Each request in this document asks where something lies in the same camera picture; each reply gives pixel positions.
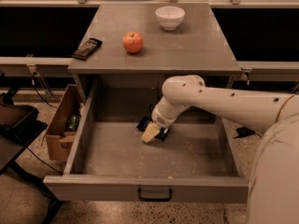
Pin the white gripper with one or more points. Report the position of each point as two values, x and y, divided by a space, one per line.
159 118

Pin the dark blue rxbar blueberry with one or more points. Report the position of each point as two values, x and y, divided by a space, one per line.
145 122

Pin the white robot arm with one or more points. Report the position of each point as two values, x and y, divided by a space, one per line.
273 196

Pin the grey open top drawer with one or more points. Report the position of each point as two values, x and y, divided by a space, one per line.
109 162

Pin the grey cabinet with counter top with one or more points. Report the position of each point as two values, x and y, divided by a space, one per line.
197 46

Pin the green packet in box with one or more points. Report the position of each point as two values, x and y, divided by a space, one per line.
73 123

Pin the red apple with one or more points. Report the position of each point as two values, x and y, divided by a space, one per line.
133 42

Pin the brown cardboard box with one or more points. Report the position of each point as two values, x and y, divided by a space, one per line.
69 105

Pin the black snack bar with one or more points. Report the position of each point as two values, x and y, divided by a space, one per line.
85 50

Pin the white ceramic bowl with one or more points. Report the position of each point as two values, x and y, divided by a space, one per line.
169 17

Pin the black side table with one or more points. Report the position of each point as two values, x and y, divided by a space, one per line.
19 128

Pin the black drawer handle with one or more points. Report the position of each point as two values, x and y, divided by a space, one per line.
148 195

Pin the black power adapter with cable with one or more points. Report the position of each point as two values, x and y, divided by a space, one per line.
243 132

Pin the metal rail bracket right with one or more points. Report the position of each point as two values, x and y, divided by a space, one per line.
245 75

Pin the metal rail bracket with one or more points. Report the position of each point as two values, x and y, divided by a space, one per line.
36 78
245 75

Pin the metal rail bracket left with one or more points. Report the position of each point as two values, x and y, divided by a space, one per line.
36 78

